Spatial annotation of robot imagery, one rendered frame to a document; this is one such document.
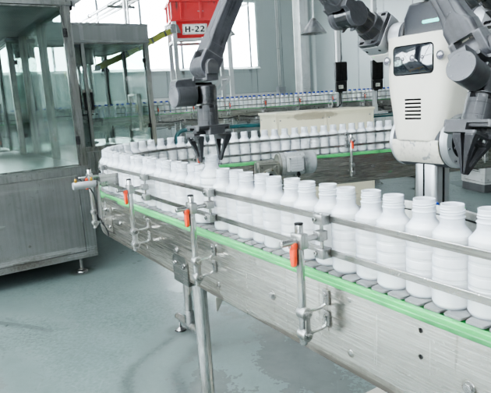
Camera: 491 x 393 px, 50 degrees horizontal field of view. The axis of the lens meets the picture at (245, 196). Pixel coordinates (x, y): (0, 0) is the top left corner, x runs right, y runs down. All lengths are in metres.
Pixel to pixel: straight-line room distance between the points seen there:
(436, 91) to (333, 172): 1.61
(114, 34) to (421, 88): 5.28
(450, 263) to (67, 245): 3.88
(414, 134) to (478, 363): 0.92
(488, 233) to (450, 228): 0.06
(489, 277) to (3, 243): 3.90
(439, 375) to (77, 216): 3.83
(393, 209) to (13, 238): 3.73
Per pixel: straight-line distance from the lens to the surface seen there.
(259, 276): 1.25
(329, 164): 3.11
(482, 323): 0.87
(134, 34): 6.68
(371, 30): 1.81
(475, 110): 1.09
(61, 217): 4.45
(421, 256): 0.91
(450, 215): 0.86
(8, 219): 4.38
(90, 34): 6.50
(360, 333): 1.02
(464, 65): 1.05
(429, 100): 1.61
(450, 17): 1.16
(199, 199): 1.51
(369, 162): 3.22
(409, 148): 1.67
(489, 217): 0.84
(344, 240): 1.03
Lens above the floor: 1.34
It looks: 10 degrees down
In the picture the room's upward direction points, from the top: 4 degrees counter-clockwise
